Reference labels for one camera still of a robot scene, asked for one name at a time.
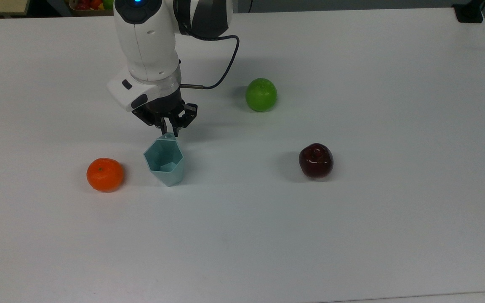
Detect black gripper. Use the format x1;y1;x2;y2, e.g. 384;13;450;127
132;90;198;138

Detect teal hexagonal mug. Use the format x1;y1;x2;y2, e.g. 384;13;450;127
143;133;184;187

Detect orange mandarin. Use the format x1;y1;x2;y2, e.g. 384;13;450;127
86;158;124;192

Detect green apple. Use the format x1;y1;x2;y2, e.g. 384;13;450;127
245;78;277;112

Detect brown box of fruit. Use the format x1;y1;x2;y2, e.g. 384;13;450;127
68;0;115;17

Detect dark red apple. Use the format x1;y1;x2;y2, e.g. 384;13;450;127
298;143;334;179

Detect black clamp stand base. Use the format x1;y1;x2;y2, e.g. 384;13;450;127
452;0;485;24

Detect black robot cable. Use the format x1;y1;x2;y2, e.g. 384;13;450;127
174;0;240;90

